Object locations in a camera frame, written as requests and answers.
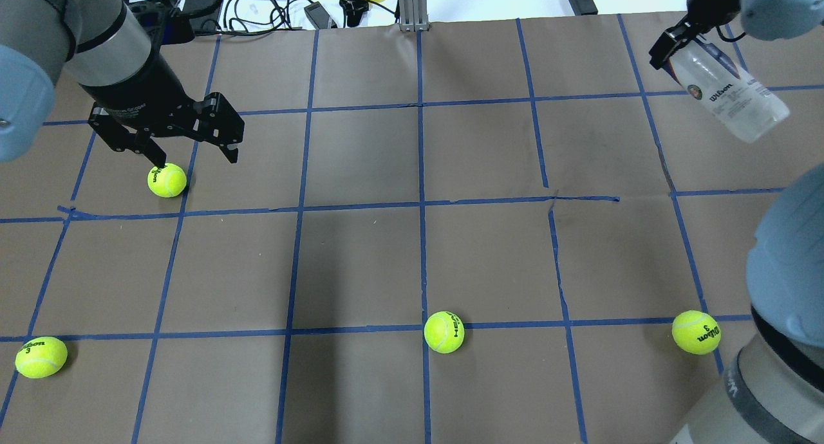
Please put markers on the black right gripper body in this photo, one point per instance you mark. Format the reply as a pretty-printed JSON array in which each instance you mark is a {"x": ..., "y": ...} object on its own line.
[{"x": 712, "y": 6}]

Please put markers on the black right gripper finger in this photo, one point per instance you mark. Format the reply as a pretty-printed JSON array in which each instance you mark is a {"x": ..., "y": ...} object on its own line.
[{"x": 671, "y": 41}]

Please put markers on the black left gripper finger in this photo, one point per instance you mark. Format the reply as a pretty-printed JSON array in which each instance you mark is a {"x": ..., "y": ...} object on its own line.
[
  {"x": 218, "y": 123},
  {"x": 119, "y": 139}
]

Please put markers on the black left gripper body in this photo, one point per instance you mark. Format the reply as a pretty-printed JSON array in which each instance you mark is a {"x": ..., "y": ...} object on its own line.
[{"x": 133, "y": 91}]

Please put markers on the clear Wilson tennis ball can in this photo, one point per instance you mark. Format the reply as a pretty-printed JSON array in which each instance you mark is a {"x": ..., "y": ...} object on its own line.
[{"x": 746, "y": 107}]

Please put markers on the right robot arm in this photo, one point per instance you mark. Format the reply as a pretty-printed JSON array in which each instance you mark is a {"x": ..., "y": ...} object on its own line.
[{"x": 771, "y": 391}]

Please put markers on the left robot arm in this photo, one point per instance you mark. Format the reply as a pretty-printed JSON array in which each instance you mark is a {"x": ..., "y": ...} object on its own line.
[{"x": 112, "y": 48}]

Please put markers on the tennis ball near left gripper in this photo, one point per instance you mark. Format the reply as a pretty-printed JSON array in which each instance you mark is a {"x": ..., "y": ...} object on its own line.
[{"x": 168, "y": 181}]

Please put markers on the tennis ball far left front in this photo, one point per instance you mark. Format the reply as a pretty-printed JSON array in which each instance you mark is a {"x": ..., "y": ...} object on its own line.
[{"x": 41, "y": 357}]

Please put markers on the tennis ball right Wilson 3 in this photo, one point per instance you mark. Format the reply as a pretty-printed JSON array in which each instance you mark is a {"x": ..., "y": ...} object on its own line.
[{"x": 696, "y": 332}]

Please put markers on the tennis ball centre Head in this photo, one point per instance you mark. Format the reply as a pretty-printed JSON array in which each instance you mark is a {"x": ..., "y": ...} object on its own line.
[{"x": 444, "y": 332}]

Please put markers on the black laptop power brick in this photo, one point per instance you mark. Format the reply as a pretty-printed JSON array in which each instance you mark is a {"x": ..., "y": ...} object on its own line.
[{"x": 199, "y": 17}]

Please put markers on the aluminium frame post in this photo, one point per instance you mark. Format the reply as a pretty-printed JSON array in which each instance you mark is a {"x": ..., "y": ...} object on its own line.
[{"x": 413, "y": 16}]

